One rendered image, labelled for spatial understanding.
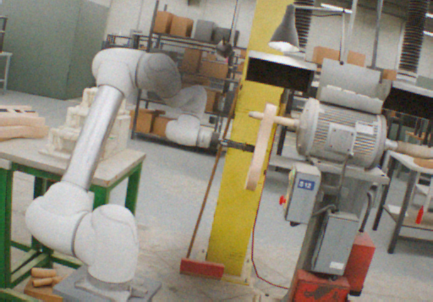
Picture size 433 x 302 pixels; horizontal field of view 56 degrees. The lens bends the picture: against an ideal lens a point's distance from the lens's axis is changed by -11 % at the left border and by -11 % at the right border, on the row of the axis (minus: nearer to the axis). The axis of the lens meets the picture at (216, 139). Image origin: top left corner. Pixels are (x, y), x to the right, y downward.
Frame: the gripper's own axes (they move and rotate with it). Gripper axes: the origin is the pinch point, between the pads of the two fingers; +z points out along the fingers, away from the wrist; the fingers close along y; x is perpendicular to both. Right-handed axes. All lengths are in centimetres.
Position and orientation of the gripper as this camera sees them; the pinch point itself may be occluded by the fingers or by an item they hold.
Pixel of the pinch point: (254, 149)
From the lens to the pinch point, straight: 207.5
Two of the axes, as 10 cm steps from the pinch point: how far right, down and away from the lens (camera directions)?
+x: 2.1, -9.7, -0.8
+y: -0.9, 0.6, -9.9
